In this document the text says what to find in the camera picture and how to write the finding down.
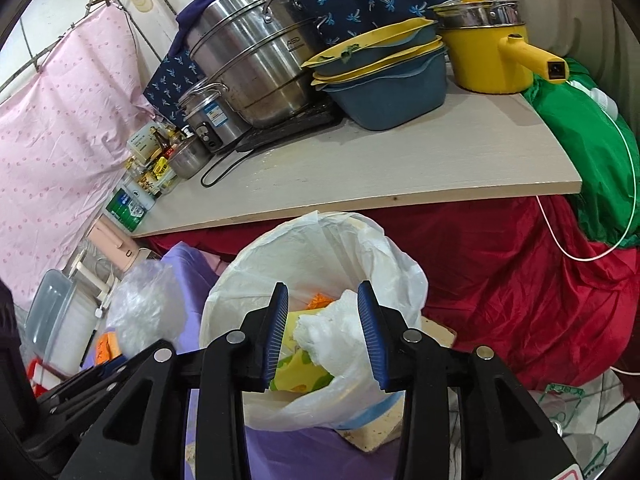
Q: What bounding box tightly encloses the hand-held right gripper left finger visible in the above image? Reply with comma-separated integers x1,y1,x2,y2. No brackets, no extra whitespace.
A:
59,282,291,480

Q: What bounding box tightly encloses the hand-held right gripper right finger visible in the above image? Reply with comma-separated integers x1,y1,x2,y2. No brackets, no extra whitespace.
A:
356,280,586,480

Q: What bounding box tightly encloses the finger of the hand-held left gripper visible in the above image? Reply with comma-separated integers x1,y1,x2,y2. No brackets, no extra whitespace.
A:
35,352,133,401
47,377,126,418

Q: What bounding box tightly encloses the white paper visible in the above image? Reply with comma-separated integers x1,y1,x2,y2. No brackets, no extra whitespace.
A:
292,287,376,378

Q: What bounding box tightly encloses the yellow green snack bag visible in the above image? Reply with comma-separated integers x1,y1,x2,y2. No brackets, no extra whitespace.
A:
270,310,333,393

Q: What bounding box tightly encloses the white bin liner bag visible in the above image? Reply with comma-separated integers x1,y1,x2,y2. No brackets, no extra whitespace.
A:
200,210,430,431

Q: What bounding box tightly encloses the clear plastic bag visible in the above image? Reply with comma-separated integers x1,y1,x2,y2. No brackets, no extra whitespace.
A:
106,260,188,358

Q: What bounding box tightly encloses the small orange plastic bag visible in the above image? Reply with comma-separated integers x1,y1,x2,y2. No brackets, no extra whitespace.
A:
95,330,123,366

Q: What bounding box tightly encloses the red bucket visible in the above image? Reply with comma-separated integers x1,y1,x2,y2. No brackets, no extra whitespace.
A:
27,357,56,396

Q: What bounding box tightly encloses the dish box with grey lid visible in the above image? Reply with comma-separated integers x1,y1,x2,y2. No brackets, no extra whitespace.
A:
24,269,101,376

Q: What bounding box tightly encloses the pink electric kettle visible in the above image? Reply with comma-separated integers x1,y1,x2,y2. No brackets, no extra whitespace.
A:
87,217,141,273

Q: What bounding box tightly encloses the purple blanket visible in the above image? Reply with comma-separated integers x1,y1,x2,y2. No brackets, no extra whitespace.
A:
80,242,416,480

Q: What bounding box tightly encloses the red cloth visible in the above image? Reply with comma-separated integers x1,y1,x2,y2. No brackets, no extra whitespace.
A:
145,195,640,391

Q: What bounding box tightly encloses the green can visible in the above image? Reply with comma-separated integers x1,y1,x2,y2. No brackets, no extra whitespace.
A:
105,187,146,233

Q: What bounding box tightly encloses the small steel pot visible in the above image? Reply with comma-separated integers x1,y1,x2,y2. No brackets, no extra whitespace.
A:
167,135,213,180

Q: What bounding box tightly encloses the dark sauce bottle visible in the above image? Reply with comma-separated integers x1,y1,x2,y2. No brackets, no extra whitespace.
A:
140,167,163,196

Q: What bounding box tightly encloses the black induction cooker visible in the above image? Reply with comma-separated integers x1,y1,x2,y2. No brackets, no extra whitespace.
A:
235,100,343,153

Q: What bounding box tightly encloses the clear green printed packaging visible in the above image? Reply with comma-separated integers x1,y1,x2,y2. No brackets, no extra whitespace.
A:
537,382,608,476

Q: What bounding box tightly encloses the steel rice cooker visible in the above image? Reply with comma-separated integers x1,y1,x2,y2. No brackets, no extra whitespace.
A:
176,82,251,154

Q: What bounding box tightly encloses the white green carton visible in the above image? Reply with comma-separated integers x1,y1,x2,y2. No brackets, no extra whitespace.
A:
127,127,161,163

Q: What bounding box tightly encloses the large blue basin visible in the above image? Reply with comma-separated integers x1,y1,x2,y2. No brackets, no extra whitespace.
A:
322,52,449,131

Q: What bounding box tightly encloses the pink dotted sheet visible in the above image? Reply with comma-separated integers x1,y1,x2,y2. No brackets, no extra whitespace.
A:
0,2,158,306

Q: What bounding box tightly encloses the yellow strainer basin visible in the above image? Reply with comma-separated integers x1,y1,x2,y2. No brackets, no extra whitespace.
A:
312,40,446,88

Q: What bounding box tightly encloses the green cloth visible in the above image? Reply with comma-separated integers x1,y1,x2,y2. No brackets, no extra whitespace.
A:
522,57,640,248

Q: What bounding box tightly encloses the large steel steamer pot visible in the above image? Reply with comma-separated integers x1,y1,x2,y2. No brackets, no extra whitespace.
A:
187,0,331,129

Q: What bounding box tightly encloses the yellow rimmed blue basin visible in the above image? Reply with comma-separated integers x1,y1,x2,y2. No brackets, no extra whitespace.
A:
302,17,441,75

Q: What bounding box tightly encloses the yellow electric pot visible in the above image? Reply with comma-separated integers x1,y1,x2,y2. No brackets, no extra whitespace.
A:
427,0,570,95

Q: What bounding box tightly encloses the black power cable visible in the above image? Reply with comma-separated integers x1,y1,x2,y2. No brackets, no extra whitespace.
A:
201,147,261,188

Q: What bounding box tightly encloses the white cable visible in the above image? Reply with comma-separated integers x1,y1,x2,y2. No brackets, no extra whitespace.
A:
537,80,640,262

